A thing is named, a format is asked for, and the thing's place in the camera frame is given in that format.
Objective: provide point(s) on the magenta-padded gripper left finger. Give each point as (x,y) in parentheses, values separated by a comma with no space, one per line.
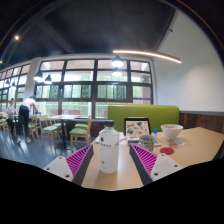
(77,160)

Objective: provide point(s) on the green speckled white mug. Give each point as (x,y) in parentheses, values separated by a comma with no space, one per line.
(147,141)

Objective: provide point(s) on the white ceramic bowl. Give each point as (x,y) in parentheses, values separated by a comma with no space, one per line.
(171,131)

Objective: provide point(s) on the person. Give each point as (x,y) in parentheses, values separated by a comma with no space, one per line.
(10,115)
(24,118)

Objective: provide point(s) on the flat round red coaster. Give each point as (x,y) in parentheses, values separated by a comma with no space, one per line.
(167,151)

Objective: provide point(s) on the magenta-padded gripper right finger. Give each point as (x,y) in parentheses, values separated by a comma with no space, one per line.
(146,160)

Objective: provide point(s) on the clear plastic water bottle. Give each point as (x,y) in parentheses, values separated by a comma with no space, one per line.
(109,150)

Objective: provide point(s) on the small blue-capped bottle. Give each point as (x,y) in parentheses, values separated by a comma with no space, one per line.
(155,132)

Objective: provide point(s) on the crumpled clear plastic wrapper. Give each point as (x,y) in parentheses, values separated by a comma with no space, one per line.
(176,142)

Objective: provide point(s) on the group of green-seated wooden chairs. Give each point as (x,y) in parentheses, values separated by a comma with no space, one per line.
(79,131)

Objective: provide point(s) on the large black-framed window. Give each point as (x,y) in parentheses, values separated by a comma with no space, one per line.
(78,91)

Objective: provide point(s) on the curved linear ceiling light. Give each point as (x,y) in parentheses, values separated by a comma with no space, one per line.
(150,54)

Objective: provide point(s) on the group of pendant lamps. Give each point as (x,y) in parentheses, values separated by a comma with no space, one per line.
(117,62)

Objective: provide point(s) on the black-framed stickered tablet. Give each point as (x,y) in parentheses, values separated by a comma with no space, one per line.
(137,127)

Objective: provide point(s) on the green upholstered bench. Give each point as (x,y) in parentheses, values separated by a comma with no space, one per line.
(150,113)

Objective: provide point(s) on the light wooden dining table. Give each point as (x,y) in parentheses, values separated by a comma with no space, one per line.
(63,117)

